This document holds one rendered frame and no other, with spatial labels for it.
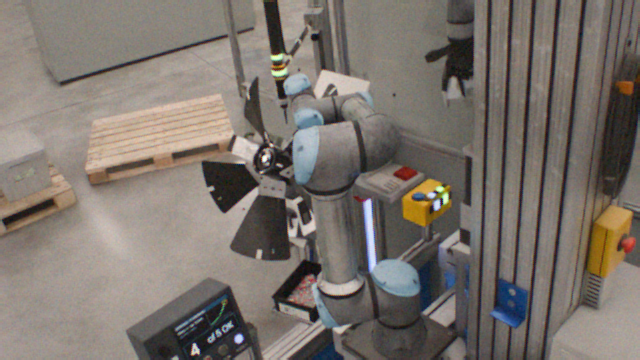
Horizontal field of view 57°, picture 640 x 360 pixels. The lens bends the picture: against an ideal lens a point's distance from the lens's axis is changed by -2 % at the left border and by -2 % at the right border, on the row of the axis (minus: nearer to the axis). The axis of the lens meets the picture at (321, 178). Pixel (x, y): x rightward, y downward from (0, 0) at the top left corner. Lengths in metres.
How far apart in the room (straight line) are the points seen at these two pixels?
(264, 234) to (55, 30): 5.55
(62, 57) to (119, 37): 0.69
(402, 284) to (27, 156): 3.63
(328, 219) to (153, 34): 6.46
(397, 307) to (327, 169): 0.44
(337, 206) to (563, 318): 0.56
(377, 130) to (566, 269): 0.49
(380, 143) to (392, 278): 0.38
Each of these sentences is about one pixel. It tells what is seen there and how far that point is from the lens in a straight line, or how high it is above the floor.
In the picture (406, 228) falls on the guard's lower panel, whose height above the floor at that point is 0.48.
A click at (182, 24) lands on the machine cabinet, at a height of 0.32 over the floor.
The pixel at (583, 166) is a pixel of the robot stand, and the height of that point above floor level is 1.64.
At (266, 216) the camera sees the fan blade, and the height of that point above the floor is 1.04.
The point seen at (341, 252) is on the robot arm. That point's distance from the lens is 1.38.
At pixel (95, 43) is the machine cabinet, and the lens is 7.50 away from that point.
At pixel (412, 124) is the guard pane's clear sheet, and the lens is 2.66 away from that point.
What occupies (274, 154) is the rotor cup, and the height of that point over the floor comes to 1.25.
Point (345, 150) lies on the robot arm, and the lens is 1.23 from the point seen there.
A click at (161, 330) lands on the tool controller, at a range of 1.49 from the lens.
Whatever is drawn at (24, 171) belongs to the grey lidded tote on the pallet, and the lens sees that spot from 4.76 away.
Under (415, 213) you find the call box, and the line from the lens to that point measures 2.12.
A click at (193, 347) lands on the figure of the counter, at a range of 1.55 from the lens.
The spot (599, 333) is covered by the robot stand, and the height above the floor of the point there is 1.23.
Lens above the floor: 2.23
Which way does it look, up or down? 31 degrees down
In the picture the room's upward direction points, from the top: 7 degrees counter-clockwise
